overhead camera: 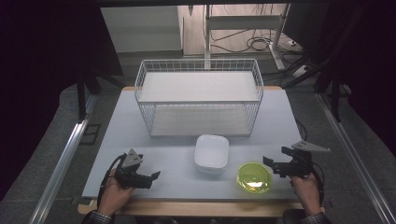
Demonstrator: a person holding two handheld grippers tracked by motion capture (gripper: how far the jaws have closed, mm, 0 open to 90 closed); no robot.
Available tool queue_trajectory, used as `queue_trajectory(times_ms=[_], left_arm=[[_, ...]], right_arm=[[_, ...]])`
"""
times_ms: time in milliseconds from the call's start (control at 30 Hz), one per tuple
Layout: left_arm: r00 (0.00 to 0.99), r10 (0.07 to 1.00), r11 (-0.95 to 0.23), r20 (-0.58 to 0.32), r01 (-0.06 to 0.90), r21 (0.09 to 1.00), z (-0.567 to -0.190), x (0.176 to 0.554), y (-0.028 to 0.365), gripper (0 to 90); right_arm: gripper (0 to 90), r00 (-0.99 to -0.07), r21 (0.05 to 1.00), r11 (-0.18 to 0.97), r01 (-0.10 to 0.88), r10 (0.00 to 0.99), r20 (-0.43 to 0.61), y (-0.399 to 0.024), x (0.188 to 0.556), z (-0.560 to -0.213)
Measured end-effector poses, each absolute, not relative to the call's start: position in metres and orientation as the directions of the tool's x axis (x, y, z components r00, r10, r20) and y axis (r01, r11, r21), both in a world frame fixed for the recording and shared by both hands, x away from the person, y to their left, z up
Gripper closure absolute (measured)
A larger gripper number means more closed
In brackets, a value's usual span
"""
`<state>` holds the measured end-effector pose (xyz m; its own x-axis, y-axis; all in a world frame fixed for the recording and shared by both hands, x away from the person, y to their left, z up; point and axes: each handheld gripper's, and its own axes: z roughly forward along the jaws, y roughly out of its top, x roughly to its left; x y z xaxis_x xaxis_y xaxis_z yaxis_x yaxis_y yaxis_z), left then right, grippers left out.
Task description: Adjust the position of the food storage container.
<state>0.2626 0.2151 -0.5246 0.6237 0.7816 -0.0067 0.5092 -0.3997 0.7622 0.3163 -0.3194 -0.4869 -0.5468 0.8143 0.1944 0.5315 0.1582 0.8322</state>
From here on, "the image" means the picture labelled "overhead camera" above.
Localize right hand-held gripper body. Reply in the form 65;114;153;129
280;140;332;179

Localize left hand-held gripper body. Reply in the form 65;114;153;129
115;148;146;189

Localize green translucent bowl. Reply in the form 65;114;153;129
235;161;274;195

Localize white square bowl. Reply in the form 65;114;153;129
193;133;231;175

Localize white wire rack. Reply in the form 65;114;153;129
134;58;265;138

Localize person's right hand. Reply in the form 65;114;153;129
290;172;322;217

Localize person's left hand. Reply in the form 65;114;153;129
97;168;135;217

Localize black stand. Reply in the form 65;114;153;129
76;68;126;121
313;71;347;123

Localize white power strip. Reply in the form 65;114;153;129
291;63;313;78

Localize white panel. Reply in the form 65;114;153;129
100;6;183;54

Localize right hand-held gripper cable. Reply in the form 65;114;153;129
311;161;326;207

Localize hand-held gripper cable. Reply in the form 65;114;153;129
311;161;326;207
96;154;127;209

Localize black cable beside table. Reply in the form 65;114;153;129
294;117;309;142

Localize left hand-held gripper cable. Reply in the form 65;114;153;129
96;154;127;209

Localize black floor frame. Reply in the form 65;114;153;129
78;123;103;146

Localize aluminium rail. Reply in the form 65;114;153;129
28;93;98;224
315;92;396;224

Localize black floor cables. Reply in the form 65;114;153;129
210;28;302;54

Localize white desk frame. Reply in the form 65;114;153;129
203;3;292;71

